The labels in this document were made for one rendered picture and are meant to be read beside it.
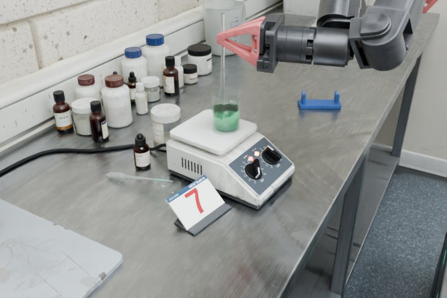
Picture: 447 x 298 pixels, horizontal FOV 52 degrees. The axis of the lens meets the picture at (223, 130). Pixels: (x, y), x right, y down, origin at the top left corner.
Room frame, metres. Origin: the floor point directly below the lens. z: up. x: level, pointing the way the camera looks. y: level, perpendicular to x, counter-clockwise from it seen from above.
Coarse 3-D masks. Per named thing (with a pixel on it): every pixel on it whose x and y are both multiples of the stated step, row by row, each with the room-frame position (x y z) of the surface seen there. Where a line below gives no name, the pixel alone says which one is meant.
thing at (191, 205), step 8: (200, 184) 0.63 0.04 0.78; (208, 184) 0.64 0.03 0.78; (192, 192) 0.61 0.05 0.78; (200, 192) 0.62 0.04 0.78; (208, 192) 0.62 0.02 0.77; (176, 200) 0.59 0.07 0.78; (184, 200) 0.59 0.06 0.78; (192, 200) 0.60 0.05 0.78; (200, 200) 0.60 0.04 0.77; (208, 200) 0.61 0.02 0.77; (216, 200) 0.62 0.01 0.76; (176, 208) 0.57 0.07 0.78; (184, 208) 0.58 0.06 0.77; (192, 208) 0.59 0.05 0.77; (200, 208) 0.59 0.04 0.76; (208, 208) 0.60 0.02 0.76; (184, 216) 0.57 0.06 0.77; (192, 216) 0.57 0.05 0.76
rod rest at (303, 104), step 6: (336, 90) 1.02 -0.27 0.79; (336, 96) 1.00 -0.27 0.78; (300, 102) 1.00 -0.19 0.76; (306, 102) 1.00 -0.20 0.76; (312, 102) 1.00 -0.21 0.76; (318, 102) 1.00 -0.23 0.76; (324, 102) 1.00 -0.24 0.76; (330, 102) 1.00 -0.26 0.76; (336, 102) 0.99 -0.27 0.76; (300, 108) 0.99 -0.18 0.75; (306, 108) 0.99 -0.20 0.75; (312, 108) 0.99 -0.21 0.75; (318, 108) 0.99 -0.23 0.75; (324, 108) 0.99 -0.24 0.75; (330, 108) 0.99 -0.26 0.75; (336, 108) 0.99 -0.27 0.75
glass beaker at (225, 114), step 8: (216, 88) 0.75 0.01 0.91; (232, 88) 0.75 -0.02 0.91; (240, 88) 0.73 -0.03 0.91; (216, 96) 0.74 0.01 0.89; (232, 96) 0.75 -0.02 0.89; (240, 96) 0.72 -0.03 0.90; (216, 104) 0.71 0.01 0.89; (224, 104) 0.70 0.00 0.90; (232, 104) 0.70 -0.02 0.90; (216, 112) 0.71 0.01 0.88; (224, 112) 0.70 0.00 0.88; (232, 112) 0.70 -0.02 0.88; (216, 120) 0.71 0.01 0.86; (224, 120) 0.70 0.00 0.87; (232, 120) 0.70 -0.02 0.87; (216, 128) 0.71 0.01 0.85; (224, 128) 0.70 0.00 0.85; (232, 128) 0.70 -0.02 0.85
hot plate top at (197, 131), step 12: (192, 120) 0.76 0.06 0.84; (204, 120) 0.76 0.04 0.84; (240, 120) 0.76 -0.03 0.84; (180, 132) 0.71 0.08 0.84; (192, 132) 0.71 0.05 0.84; (204, 132) 0.71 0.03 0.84; (240, 132) 0.71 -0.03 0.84; (252, 132) 0.72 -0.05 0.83; (192, 144) 0.68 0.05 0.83; (204, 144) 0.67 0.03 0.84; (216, 144) 0.67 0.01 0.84; (228, 144) 0.67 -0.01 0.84
